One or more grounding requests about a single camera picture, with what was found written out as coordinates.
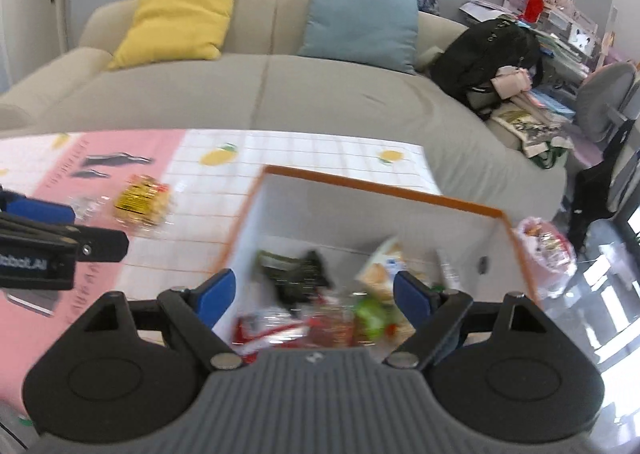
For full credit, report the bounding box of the pink and white tablecloth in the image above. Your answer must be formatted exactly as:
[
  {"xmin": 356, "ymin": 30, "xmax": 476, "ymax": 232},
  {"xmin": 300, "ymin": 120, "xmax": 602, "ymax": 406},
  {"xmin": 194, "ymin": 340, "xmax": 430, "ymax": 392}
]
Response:
[{"xmin": 0, "ymin": 129, "xmax": 443, "ymax": 450}]

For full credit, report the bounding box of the pink cloth bundle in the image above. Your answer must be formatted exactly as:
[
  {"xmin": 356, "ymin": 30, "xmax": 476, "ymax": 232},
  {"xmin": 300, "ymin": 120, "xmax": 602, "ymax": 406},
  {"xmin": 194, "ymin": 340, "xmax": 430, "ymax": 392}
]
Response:
[{"xmin": 491, "ymin": 64, "xmax": 532, "ymax": 98}]

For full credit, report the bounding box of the grey phone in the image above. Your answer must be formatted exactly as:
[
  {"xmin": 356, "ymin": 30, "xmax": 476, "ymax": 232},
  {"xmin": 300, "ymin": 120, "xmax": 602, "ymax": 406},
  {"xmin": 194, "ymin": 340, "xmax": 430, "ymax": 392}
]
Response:
[{"xmin": 5, "ymin": 291, "xmax": 57, "ymax": 317}]

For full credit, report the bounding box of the beige snack packet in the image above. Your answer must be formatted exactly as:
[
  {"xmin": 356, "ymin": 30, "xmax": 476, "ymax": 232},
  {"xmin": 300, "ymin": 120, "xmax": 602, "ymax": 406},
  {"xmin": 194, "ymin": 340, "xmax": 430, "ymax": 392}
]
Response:
[{"xmin": 356, "ymin": 236, "xmax": 408, "ymax": 302}]

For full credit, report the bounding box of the clear plastic snack packet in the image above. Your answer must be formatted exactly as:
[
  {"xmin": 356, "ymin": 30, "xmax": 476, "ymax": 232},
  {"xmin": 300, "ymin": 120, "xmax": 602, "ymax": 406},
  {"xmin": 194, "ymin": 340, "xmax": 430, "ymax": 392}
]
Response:
[{"xmin": 70, "ymin": 194, "xmax": 108, "ymax": 221}]

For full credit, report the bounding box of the grey chair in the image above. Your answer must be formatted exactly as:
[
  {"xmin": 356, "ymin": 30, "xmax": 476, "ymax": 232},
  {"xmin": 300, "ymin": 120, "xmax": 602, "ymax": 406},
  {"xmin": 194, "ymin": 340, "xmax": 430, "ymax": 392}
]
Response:
[{"xmin": 575, "ymin": 61, "xmax": 640, "ymax": 145}]

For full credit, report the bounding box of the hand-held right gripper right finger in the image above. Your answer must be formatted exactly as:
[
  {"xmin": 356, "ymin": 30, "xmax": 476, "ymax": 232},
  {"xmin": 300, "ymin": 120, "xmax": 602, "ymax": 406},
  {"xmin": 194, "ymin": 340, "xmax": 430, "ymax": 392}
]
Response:
[{"xmin": 384, "ymin": 270, "xmax": 543, "ymax": 369}]

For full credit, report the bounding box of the pile of books and papers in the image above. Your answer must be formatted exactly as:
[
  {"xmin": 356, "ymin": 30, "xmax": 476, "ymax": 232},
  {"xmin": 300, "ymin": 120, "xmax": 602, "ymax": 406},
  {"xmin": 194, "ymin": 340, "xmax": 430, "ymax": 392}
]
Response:
[{"xmin": 459, "ymin": 0, "xmax": 613, "ymax": 84}]

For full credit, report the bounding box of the yellow pillow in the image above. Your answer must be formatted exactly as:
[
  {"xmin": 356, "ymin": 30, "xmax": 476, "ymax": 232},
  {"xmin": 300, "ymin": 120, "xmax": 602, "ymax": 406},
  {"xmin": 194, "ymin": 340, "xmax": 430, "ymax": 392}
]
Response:
[{"xmin": 106, "ymin": 0, "xmax": 240, "ymax": 70}]

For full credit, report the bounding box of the blue pillow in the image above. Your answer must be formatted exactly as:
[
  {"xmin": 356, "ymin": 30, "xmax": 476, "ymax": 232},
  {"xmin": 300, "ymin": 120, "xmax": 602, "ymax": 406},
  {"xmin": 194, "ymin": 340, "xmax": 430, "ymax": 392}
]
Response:
[{"xmin": 296, "ymin": 0, "xmax": 420, "ymax": 76}]

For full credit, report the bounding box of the pink plastic bag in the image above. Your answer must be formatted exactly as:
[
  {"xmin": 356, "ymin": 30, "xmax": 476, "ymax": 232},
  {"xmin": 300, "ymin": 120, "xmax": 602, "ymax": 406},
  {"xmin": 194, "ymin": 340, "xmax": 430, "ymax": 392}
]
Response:
[{"xmin": 514, "ymin": 216, "xmax": 578, "ymax": 305}]

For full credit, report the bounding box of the black garment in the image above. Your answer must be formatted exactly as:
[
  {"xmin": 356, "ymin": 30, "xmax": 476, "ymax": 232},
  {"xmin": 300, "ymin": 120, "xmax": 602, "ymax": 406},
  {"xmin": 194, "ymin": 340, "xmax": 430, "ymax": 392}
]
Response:
[{"xmin": 570, "ymin": 119, "xmax": 640, "ymax": 249}]

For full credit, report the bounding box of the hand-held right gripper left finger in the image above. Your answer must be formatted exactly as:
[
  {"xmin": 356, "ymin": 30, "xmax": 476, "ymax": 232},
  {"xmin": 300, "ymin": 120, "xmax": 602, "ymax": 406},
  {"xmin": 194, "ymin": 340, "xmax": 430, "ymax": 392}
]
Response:
[{"xmin": 82, "ymin": 268, "xmax": 242, "ymax": 369}]

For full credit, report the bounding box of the orange-rimmed white cardboard box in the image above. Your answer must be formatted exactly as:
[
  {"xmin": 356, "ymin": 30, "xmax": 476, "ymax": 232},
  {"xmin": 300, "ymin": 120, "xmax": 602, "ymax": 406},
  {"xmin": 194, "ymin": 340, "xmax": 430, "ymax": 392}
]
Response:
[{"xmin": 212, "ymin": 165, "xmax": 542, "ymax": 365}]

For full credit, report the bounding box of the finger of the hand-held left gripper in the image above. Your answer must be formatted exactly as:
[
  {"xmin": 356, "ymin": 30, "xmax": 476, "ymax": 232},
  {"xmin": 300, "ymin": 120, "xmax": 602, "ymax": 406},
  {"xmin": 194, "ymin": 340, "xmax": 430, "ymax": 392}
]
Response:
[
  {"xmin": 0, "ymin": 214, "xmax": 130, "ymax": 262},
  {"xmin": 0, "ymin": 188, "xmax": 77, "ymax": 227}
]

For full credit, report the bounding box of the printed tote bag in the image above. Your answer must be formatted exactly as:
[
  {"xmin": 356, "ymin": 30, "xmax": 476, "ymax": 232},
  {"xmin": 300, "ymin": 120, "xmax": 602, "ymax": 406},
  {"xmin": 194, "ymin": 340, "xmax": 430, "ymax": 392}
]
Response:
[{"xmin": 487, "ymin": 104, "xmax": 576, "ymax": 169}]

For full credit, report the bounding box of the black backpack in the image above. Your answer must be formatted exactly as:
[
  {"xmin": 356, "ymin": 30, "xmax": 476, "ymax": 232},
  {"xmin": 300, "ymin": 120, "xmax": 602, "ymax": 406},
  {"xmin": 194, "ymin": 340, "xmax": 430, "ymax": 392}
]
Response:
[{"xmin": 431, "ymin": 18, "xmax": 543, "ymax": 121}]

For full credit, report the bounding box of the beige sofa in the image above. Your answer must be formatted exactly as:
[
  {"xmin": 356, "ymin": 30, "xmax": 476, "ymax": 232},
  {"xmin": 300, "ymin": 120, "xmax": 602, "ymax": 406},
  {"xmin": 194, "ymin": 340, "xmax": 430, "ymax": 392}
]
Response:
[{"xmin": 0, "ymin": 0, "xmax": 568, "ymax": 229}]

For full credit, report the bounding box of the clear red snack packet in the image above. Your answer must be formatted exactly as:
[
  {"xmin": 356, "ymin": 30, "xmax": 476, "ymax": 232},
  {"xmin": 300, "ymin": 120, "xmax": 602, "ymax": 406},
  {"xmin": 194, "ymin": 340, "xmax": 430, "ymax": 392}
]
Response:
[{"xmin": 305, "ymin": 304, "xmax": 361, "ymax": 347}]

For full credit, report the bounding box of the dark green snack packet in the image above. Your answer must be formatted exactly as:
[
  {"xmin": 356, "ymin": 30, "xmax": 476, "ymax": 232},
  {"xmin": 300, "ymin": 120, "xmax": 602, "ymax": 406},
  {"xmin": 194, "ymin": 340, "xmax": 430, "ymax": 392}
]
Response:
[{"xmin": 256, "ymin": 250, "xmax": 337, "ymax": 307}]

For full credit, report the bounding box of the white door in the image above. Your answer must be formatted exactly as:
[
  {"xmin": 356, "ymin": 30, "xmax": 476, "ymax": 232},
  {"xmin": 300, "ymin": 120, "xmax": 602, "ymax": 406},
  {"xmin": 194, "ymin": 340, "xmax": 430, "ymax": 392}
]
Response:
[{"xmin": 0, "ymin": 0, "xmax": 71, "ymax": 99}]

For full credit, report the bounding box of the yellow label snack packet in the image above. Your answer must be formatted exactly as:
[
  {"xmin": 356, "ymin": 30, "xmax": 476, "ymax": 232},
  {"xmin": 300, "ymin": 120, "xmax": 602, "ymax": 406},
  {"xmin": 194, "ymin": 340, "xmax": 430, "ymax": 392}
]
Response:
[{"xmin": 114, "ymin": 174, "xmax": 173, "ymax": 229}]

